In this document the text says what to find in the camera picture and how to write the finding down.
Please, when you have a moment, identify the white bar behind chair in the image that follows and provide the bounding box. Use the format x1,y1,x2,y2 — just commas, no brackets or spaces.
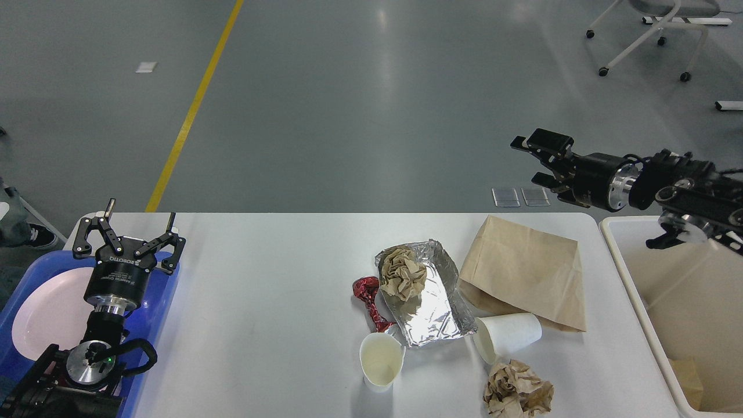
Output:
641,16,732,27

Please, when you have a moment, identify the aluminium foil tray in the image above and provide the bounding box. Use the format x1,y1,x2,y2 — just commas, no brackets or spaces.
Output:
375,240,477,348

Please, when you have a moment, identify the crumpled brown paper in foil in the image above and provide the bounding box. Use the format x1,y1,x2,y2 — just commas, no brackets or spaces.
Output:
380,248,427,301

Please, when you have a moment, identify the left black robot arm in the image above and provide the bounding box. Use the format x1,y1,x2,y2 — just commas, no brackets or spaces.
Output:
2,199,186,417

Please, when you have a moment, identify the brown paper bag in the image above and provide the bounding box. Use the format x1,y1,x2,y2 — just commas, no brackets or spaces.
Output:
457,216,587,331

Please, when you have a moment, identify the brown paper in bin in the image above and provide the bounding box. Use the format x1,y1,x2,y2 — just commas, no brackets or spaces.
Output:
667,357,704,410

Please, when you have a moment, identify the floor socket plate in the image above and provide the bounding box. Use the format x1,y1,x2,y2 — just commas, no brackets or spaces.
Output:
521,187,550,207
492,188,522,207

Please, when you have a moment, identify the white floor bar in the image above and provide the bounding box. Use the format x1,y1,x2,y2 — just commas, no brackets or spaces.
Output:
714,100,743,112

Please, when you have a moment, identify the left floor socket plate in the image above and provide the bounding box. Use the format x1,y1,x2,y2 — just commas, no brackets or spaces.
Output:
492,188,522,207

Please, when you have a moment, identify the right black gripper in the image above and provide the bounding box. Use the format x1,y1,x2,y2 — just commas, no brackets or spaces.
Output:
510,129,640,212

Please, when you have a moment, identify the white plastic bin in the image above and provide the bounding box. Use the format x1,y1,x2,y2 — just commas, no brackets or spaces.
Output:
600,216,742,417

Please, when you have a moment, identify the white paper cup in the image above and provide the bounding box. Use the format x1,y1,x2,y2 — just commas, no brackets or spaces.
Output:
473,313,542,365

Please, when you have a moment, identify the cream cup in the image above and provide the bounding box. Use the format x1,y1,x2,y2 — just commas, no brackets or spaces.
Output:
359,331,406,392

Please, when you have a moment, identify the right floor socket plate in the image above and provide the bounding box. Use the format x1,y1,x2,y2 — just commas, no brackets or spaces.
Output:
521,187,550,207

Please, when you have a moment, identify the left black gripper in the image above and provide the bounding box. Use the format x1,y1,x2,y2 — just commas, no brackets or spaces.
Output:
72,198,186,314

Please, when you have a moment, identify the red foil wrapper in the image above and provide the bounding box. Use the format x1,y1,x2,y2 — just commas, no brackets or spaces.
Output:
351,276,396,333

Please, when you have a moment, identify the person's shoe and leg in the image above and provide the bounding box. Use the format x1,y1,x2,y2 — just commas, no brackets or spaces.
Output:
1,180,58,250

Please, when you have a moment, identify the white office chair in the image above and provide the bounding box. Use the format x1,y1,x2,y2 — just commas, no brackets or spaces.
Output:
598,1,721,82

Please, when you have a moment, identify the crumpled brown paper ball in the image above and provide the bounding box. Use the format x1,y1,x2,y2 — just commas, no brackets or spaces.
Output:
482,359,554,417

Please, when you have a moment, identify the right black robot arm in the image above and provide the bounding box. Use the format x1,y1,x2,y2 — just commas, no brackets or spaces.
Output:
510,129,742,254

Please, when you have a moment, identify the pink plate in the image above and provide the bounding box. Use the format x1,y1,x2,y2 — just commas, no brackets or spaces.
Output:
12,266,93,361

